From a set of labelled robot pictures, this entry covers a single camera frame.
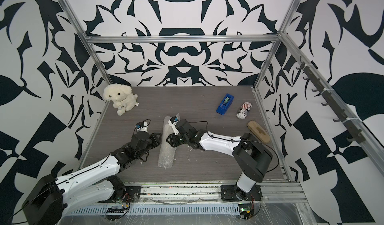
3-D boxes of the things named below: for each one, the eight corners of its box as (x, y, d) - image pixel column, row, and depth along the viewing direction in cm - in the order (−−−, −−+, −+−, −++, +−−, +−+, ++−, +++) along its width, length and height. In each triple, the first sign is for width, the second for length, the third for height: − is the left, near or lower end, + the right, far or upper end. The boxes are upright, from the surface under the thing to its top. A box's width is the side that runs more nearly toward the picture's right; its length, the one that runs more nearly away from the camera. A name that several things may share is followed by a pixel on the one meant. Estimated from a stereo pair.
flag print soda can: (235, 116, 105) (236, 114, 102) (243, 102, 113) (244, 100, 110) (244, 121, 102) (245, 118, 100) (252, 106, 110) (253, 104, 108)
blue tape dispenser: (216, 112, 107) (218, 107, 102) (225, 99, 115) (226, 93, 110) (224, 116, 105) (225, 110, 100) (232, 101, 113) (234, 96, 108)
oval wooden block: (265, 144, 92) (267, 142, 90) (246, 124, 101) (247, 122, 99) (270, 141, 93) (272, 139, 91) (250, 121, 103) (251, 119, 100)
